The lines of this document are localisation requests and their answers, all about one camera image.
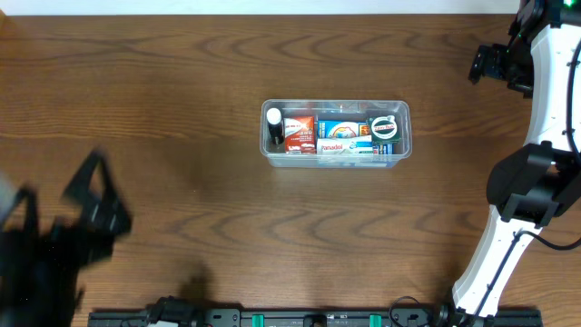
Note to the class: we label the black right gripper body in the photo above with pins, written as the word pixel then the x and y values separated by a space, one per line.
pixel 492 64

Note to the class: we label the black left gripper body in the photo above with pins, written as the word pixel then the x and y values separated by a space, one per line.
pixel 73 225

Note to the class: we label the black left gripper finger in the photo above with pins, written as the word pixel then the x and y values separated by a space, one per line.
pixel 27 196
pixel 91 188

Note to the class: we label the dark green round-label packet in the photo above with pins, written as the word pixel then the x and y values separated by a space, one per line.
pixel 384 129

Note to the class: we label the clear plastic container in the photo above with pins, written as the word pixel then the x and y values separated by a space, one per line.
pixel 336 110

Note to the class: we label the white Panadol box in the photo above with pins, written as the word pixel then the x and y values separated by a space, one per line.
pixel 340 146

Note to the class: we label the dark bottle white cap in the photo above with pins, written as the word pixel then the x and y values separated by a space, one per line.
pixel 275 125

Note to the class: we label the blue Kool Fever box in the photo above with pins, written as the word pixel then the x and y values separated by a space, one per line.
pixel 346 129

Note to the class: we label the red medicine box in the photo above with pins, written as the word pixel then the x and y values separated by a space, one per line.
pixel 299 135

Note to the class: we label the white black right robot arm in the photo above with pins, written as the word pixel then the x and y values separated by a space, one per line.
pixel 538 182

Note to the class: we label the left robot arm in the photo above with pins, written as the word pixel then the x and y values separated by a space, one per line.
pixel 40 303

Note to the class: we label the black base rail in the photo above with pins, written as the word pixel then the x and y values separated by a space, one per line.
pixel 169 311

